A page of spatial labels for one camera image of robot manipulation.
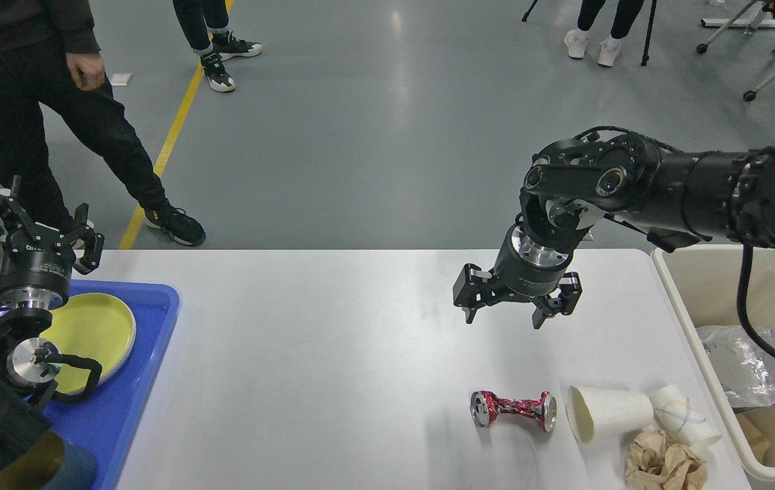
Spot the paper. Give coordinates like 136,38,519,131
624,430,708,489

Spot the yellow plate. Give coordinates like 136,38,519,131
41,293,131,370

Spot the person with black green sneakers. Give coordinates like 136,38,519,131
172,1,263,93

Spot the beige plastic bin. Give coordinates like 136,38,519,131
652,245,775,481

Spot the silver foil bag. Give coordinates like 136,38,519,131
696,325,775,414

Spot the brown box in bin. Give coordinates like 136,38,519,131
736,414,771,464

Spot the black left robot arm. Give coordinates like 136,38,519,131
0,176,104,471

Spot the crushed white paper cup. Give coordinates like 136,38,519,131
648,385,722,452

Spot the wheeled chair base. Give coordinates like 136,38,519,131
694,1,775,103

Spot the person in black clothes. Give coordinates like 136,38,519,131
0,1,205,247

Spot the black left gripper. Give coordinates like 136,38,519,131
0,176,105,307

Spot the teal mug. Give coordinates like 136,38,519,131
0,431,97,489

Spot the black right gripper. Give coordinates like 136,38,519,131
452,224,582,329

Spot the blue plastic tray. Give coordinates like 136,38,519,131
43,280,180,489

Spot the person with white sneakers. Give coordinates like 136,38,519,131
563,0,646,68

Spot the crushed red can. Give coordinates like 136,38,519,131
470,391,558,434

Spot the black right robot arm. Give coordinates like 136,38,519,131
452,127,775,359

